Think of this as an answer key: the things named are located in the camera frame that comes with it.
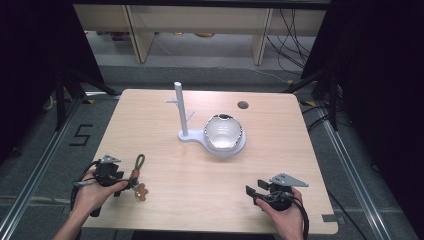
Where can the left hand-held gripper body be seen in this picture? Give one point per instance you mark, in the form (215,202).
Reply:
(106,171)

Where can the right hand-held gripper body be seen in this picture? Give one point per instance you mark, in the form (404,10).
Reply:
(281,196)

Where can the person's right hand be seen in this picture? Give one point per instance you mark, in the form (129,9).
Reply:
(283,221)

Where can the person's left hand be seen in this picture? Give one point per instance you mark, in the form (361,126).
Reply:
(91,196)

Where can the black tape floor mark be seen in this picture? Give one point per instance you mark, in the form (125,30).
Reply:
(81,135)

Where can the grey tape strip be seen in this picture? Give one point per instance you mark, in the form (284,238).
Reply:
(329,218)

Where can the white bowl with dark rim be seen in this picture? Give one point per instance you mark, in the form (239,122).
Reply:
(222,133)

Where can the grey table grommet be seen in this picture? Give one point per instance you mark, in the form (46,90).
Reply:
(243,105)

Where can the black tripod stand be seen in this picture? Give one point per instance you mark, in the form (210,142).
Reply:
(328,96)
(65,96)

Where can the white jewellery stand with tray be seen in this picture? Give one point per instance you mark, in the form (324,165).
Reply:
(182,113)

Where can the black curtain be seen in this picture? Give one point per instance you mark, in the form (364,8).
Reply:
(36,66)
(376,83)

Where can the aluminium floor rail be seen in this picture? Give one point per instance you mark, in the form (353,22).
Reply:
(353,180)
(36,166)

